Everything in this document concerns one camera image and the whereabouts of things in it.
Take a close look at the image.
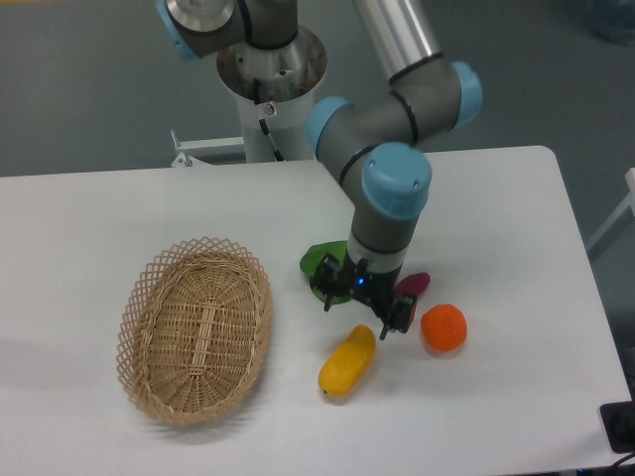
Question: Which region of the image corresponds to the white metal base frame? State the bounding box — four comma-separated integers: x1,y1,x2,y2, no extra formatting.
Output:
170,130,246,168

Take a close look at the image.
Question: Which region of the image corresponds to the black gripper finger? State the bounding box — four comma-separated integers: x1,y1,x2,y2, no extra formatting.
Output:
379,294,418,340
313,253,347,311

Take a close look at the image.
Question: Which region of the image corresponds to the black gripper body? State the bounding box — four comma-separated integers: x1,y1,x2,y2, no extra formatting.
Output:
341,257,401,317

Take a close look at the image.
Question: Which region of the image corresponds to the woven wicker basket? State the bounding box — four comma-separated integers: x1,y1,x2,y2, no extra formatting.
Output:
116,237,273,425

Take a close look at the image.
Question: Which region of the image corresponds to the purple sweet potato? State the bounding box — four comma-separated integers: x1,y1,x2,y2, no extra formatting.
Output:
395,272,431,300

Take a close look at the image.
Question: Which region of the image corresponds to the white furniture leg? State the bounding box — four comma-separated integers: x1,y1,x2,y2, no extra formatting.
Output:
585,168,634,262

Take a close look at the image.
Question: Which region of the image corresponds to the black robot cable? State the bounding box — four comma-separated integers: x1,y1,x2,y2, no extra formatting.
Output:
253,77,286,163

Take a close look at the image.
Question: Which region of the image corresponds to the green bok choy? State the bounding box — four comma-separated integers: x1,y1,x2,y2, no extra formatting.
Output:
299,240,347,302

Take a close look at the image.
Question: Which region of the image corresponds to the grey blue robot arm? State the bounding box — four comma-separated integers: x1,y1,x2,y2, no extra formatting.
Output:
156,1,483,332

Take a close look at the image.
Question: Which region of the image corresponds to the black device at edge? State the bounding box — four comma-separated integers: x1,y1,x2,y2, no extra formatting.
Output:
599,401,634,454

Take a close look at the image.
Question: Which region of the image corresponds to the orange tangerine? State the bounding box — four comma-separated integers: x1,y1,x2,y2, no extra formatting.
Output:
420,303,468,352

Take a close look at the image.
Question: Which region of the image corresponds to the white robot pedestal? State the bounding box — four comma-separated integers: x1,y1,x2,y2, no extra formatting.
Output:
235,92,315,163

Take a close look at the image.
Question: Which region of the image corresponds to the yellow mango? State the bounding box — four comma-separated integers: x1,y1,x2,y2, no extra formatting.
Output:
317,325,376,399

